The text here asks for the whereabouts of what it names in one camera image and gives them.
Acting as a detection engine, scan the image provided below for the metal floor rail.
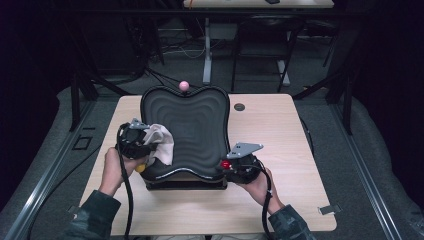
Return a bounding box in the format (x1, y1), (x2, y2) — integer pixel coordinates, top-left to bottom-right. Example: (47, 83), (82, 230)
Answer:
(3, 99), (98, 240)
(328, 99), (404, 240)

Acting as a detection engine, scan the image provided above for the black tray base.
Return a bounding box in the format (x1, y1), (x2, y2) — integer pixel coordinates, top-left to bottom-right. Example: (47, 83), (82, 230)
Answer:
(144, 176), (228, 192)

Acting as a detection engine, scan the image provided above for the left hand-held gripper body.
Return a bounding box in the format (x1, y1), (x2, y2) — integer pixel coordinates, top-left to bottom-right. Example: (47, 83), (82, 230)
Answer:
(114, 118), (158, 160)

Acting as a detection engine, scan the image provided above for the white table leg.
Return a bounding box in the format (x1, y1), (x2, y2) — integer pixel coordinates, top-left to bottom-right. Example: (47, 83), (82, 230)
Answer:
(202, 18), (214, 85)

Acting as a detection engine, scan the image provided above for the beige cloth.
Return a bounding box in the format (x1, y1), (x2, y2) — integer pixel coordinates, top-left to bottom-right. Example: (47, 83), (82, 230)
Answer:
(142, 123), (175, 167)

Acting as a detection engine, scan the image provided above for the square floor socket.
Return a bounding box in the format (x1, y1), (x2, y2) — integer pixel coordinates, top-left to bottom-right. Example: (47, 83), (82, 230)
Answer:
(71, 134), (94, 151)

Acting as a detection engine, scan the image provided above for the hand-held gripper cable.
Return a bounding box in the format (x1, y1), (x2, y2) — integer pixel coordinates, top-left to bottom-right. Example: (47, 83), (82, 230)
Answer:
(114, 122), (135, 240)
(261, 166), (276, 240)

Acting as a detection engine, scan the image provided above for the black wavy tray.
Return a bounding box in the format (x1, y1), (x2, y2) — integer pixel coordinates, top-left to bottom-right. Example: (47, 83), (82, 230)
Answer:
(139, 85), (232, 183)

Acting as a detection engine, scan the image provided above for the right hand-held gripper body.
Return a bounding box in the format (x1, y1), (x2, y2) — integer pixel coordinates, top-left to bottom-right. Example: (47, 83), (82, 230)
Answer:
(216, 142), (268, 185)

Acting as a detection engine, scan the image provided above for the left hand-held gripper cable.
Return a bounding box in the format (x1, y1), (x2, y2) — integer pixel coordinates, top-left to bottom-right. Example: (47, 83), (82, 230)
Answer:
(114, 122), (135, 240)

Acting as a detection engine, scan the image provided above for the person's left hand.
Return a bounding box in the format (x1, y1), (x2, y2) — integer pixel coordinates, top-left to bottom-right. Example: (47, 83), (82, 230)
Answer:
(98, 146), (148, 198)

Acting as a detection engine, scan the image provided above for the black metal stand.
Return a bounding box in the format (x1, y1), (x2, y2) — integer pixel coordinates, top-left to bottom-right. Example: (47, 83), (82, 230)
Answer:
(293, 66), (354, 136)
(68, 71), (134, 133)

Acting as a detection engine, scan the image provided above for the right hand-held gripper cable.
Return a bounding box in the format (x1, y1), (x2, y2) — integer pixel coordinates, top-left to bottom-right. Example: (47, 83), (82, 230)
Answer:
(261, 166), (276, 240)

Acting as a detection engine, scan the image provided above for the person's right hand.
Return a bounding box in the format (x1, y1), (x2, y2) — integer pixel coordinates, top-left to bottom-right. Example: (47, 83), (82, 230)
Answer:
(237, 166), (286, 216)

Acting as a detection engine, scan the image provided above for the black chair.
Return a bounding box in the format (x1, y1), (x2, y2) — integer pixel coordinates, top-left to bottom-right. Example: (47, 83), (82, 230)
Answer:
(230, 14), (306, 94)

